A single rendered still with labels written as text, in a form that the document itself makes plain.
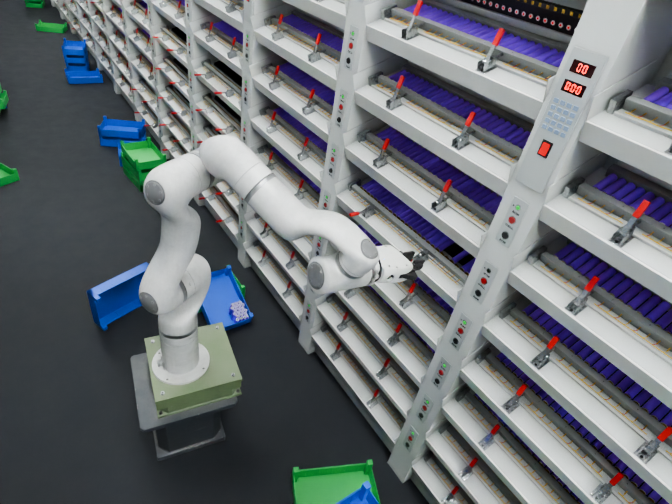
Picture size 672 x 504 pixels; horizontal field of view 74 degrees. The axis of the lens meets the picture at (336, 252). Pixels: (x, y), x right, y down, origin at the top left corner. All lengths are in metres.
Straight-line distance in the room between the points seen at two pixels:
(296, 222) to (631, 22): 0.70
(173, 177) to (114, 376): 1.25
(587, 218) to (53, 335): 2.14
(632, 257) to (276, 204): 0.71
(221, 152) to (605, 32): 0.76
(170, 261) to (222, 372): 0.52
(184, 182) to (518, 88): 0.77
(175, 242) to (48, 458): 1.06
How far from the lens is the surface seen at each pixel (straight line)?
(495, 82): 1.11
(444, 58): 1.21
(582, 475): 1.35
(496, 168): 1.15
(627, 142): 0.98
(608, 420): 1.22
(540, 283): 1.15
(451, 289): 1.32
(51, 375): 2.26
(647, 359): 1.11
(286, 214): 0.98
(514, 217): 1.11
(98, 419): 2.07
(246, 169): 1.00
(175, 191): 1.10
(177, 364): 1.61
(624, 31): 0.98
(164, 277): 1.32
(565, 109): 1.02
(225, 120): 2.56
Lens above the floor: 1.69
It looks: 37 degrees down
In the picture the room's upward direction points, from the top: 11 degrees clockwise
